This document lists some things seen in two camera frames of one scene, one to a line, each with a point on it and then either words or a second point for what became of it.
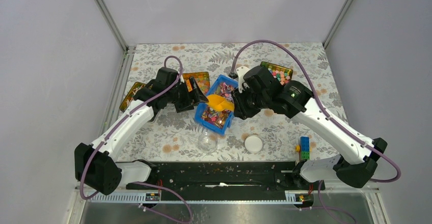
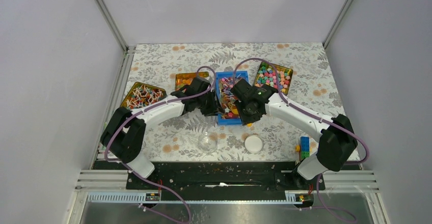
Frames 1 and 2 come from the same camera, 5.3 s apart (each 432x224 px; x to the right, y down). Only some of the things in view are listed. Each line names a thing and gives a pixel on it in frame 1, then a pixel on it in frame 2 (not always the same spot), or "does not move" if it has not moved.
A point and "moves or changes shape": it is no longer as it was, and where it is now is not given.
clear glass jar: (208, 142) does not move
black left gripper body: (182, 93) to (207, 104)
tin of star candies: (281, 75) does not move
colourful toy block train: (304, 148) does not move
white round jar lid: (253, 144) does not move
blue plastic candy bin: (218, 97) moves or changes shape
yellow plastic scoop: (218, 103) to (235, 112)
